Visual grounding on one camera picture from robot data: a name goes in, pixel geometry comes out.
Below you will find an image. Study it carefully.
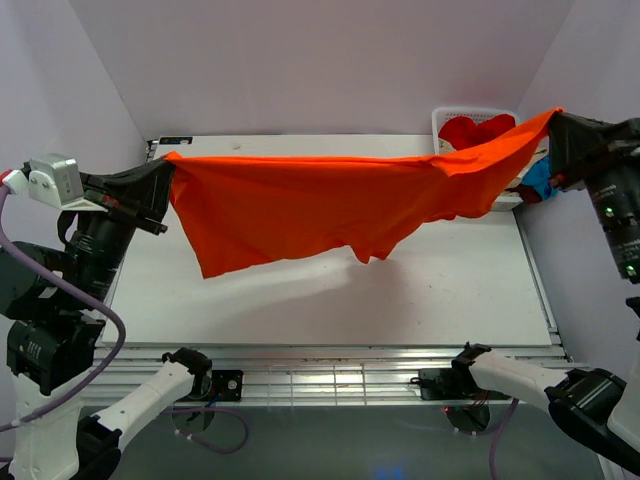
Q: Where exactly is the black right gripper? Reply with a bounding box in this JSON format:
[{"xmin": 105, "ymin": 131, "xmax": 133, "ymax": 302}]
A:
[{"xmin": 541, "ymin": 107, "xmax": 640, "ymax": 278}]

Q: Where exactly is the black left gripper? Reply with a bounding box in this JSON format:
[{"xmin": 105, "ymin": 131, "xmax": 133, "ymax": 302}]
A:
[{"xmin": 70, "ymin": 153, "xmax": 177, "ymax": 305}]

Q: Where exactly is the orange t-shirt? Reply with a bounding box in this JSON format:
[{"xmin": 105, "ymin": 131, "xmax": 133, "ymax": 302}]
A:
[{"xmin": 167, "ymin": 112, "xmax": 553, "ymax": 278}]

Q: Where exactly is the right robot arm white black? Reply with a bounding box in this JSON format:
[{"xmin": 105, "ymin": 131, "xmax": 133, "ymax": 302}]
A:
[{"xmin": 451, "ymin": 112, "xmax": 639, "ymax": 473}]

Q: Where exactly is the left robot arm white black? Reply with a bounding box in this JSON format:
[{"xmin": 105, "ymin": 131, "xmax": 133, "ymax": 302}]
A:
[{"xmin": 1, "ymin": 154, "xmax": 212, "ymax": 479}]

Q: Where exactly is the blue label sticker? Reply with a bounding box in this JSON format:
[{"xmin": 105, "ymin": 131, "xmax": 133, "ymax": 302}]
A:
[{"xmin": 158, "ymin": 136, "xmax": 193, "ymax": 145}]

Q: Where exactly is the beige t-shirt in basket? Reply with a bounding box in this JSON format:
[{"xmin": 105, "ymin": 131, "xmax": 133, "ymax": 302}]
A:
[{"xmin": 436, "ymin": 138, "xmax": 549, "ymax": 196}]

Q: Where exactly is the blue t-shirt in basket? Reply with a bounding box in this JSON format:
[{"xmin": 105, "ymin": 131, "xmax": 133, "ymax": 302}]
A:
[{"xmin": 521, "ymin": 156, "xmax": 558, "ymax": 202}]

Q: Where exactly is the dark red t-shirt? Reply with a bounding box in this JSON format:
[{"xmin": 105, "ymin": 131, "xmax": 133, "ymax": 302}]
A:
[{"xmin": 514, "ymin": 184, "xmax": 543, "ymax": 205}]

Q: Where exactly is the white plastic laundry basket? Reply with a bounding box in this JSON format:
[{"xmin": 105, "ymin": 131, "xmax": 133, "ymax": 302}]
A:
[{"xmin": 430, "ymin": 105, "xmax": 532, "ymax": 213}]

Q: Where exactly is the red t-shirt in basket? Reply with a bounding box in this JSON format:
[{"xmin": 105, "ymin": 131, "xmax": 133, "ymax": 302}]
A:
[{"xmin": 438, "ymin": 114, "xmax": 516, "ymax": 150}]

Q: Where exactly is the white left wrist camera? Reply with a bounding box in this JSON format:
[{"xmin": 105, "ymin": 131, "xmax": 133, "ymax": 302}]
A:
[{"xmin": 1, "ymin": 153, "xmax": 85, "ymax": 211}]

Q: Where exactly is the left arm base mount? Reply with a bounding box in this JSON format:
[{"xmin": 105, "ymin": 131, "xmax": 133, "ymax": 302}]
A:
[{"xmin": 179, "ymin": 369, "xmax": 244, "ymax": 404}]

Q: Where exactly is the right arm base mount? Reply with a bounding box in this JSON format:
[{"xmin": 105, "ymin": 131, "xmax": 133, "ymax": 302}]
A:
[{"xmin": 409, "ymin": 368, "xmax": 507, "ymax": 401}]

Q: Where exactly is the aluminium frame rail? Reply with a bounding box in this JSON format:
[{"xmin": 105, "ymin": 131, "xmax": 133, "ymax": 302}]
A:
[{"xmin": 79, "ymin": 344, "xmax": 596, "ymax": 407}]

